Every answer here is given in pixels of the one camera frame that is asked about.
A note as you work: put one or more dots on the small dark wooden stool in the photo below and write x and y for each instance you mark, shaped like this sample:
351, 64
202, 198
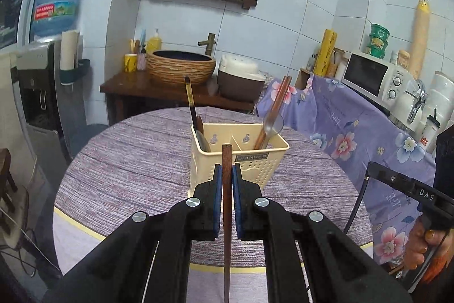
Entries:
5, 178

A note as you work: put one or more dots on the yellow roll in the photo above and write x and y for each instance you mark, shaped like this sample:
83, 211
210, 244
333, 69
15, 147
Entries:
325, 52

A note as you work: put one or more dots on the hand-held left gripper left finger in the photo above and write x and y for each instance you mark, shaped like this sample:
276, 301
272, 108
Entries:
218, 196

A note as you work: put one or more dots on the black chopstick with gold tip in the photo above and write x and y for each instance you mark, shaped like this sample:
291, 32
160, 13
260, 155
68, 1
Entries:
191, 104

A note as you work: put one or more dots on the blue-grey cup holder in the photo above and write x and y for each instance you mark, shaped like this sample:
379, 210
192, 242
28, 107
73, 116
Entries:
76, 74

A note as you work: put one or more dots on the yellow mug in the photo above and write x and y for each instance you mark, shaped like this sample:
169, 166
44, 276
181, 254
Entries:
130, 63

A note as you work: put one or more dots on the yellow soap bottle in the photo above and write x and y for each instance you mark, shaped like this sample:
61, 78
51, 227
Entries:
154, 42

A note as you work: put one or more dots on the purple floral cloth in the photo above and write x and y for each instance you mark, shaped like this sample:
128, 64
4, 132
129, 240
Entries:
337, 118

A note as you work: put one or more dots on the cream plastic utensil holder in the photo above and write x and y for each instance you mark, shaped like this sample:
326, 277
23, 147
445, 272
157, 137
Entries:
248, 168

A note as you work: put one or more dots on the person's right hand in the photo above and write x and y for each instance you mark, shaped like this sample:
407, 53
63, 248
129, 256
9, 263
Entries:
422, 246

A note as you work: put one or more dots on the dark wooden washstand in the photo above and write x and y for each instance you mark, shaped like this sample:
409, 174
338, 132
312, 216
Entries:
124, 90

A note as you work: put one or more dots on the white bottle with black lid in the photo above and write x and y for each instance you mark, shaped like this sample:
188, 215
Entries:
431, 132

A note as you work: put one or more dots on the stack of white cups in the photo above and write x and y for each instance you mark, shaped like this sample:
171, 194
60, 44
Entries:
441, 91

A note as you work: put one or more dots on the white paper towel roll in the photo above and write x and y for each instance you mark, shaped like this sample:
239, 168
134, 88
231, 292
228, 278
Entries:
69, 49

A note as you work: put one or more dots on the sliding glass window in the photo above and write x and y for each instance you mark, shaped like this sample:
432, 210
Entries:
14, 4

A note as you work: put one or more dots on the white thermos kettle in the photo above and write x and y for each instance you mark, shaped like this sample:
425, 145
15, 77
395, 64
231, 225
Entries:
408, 102

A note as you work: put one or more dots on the silver metal spoon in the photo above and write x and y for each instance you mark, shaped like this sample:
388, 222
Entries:
273, 127

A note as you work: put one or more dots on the small wooden box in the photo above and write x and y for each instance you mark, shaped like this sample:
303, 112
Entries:
305, 77

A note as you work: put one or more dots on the small glass jar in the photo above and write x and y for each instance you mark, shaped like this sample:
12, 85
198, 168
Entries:
403, 58

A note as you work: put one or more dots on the pink pump bottle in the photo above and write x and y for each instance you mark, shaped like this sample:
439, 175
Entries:
142, 60

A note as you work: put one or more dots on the tall beige paper cup stack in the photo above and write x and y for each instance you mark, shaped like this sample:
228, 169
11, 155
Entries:
420, 36

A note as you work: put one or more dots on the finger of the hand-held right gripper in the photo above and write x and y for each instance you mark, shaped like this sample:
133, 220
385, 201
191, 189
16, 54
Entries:
390, 177

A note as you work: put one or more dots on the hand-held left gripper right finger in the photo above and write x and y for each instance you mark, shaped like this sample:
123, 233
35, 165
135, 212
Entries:
237, 196

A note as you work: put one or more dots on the white microwave oven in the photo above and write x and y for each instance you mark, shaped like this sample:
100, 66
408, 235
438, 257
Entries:
372, 77

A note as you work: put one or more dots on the white brown rice cooker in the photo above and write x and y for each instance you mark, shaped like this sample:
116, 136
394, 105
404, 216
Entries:
241, 80

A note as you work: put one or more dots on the woven pattern wash basin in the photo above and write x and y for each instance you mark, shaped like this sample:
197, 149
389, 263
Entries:
181, 68

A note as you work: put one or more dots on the grey water dispenser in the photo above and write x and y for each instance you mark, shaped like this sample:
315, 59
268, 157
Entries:
39, 93

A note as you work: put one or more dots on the bronze faucet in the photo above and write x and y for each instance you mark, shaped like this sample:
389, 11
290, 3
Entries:
208, 42

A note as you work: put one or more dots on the green instant noodle cups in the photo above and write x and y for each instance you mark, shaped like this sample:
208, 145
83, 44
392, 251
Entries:
377, 40

